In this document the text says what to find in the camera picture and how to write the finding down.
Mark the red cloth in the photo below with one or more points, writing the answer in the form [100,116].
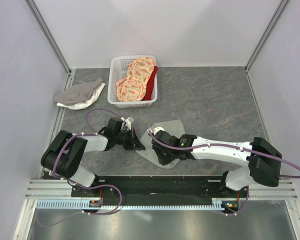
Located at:
[150,85]

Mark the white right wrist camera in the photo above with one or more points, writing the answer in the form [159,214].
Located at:
[155,130]

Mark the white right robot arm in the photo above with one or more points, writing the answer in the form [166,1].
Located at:
[258,161]

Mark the grey-green cloth napkin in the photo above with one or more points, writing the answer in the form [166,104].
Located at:
[174,128]

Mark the white cloth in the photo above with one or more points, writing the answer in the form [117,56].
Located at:
[85,104]

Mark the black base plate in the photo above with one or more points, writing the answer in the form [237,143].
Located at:
[210,187]

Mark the white perforated plastic basket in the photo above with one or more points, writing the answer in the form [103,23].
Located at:
[118,70]

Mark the grey cloth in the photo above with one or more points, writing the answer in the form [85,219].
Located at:
[77,93]

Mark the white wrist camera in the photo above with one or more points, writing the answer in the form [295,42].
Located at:
[126,123]
[155,130]

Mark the aluminium frame rail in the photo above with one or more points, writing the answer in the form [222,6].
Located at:
[228,69]

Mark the floral mesh laundry bag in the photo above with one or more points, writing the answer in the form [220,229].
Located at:
[132,87]

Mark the slotted cable duct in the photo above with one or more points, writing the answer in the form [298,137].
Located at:
[103,205]

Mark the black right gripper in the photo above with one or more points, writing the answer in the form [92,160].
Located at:
[163,160]

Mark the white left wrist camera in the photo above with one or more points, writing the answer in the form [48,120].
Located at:
[126,123]

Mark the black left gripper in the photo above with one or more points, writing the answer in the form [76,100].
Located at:
[134,141]

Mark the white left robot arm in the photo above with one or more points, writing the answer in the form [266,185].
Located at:
[64,155]

